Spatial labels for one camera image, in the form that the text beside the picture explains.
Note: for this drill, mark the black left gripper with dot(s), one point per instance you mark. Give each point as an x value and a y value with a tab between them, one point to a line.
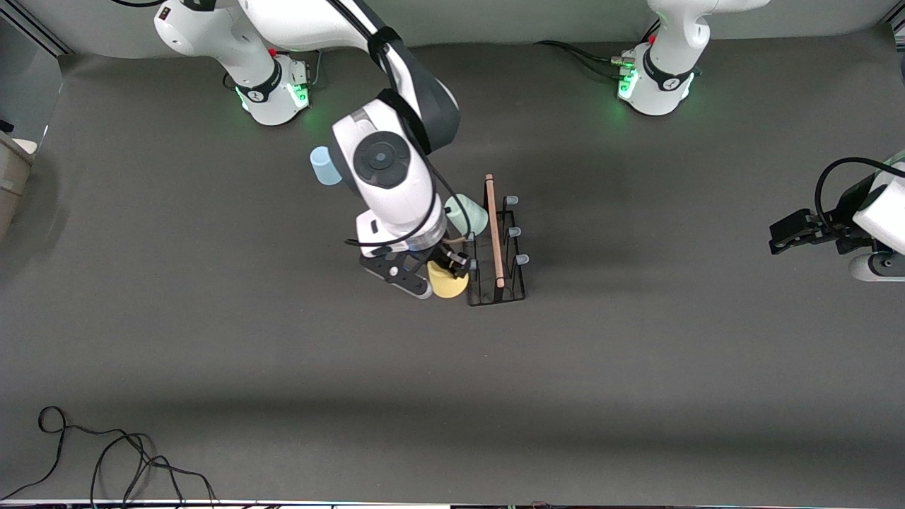
838	225

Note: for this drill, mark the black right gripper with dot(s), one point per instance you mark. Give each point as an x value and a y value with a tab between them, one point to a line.
448	256

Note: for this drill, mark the yellow plastic cup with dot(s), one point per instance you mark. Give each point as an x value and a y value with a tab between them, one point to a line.
449	287

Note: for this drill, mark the pale green plastic cup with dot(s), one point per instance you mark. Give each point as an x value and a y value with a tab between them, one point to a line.
466	215

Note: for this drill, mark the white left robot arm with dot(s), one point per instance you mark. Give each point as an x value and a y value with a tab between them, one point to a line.
661	92

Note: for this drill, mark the light blue plastic cup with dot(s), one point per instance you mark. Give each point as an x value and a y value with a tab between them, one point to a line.
322	170

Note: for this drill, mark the aluminium frame rail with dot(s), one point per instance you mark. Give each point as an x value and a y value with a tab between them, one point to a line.
42	32
894	27

